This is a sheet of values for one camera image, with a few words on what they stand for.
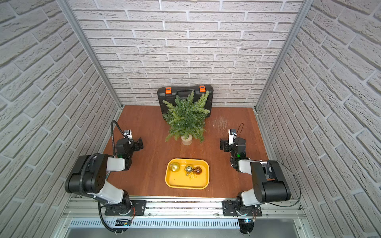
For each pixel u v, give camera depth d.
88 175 0.45
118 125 0.77
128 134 0.82
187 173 0.83
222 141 0.87
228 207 0.74
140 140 0.88
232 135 0.80
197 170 0.83
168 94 0.90
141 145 0.88
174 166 0.83
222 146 0.87
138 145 0.86
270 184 0.45
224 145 0.85
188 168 0.83
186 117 0.73
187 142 0.95
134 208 0.73
